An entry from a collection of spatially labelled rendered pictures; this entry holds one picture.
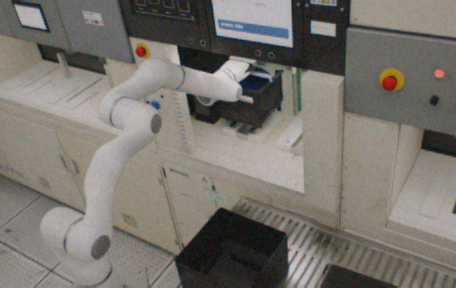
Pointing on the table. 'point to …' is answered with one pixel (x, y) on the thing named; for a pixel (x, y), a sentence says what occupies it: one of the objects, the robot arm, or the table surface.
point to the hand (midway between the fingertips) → (246, 59)
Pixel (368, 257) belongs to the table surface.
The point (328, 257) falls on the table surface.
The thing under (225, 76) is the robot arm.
